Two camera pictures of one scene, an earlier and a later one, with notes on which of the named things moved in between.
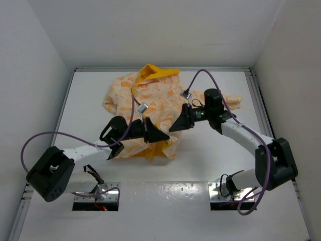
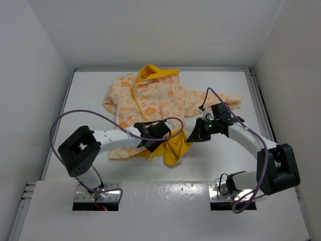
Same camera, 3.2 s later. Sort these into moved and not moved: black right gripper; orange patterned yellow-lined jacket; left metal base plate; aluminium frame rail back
Moved: black right gripper
Not moved: left metal base plate; orange patterned yellow-lined jacket; aluminium frame rail back
